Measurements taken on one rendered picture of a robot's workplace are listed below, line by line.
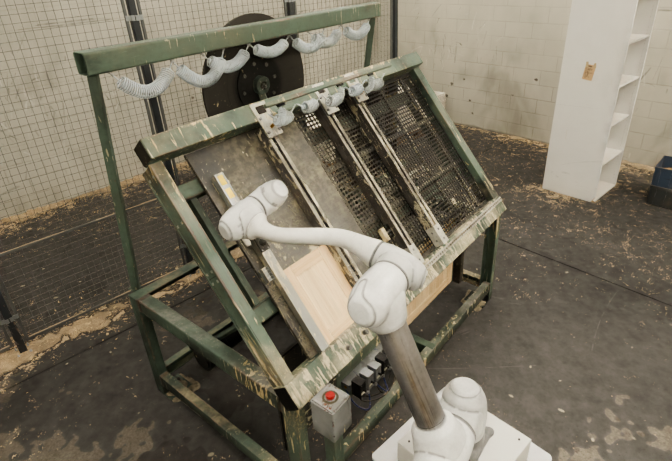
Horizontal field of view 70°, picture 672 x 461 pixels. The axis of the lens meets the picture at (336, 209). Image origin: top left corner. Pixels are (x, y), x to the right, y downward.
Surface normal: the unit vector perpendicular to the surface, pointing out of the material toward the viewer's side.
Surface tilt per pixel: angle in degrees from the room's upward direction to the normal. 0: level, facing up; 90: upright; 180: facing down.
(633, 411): 0
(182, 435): 0
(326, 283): 51
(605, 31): 90
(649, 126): 90
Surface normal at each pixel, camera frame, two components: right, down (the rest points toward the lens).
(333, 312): 0.57, -0.36
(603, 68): -0.73, 0.35
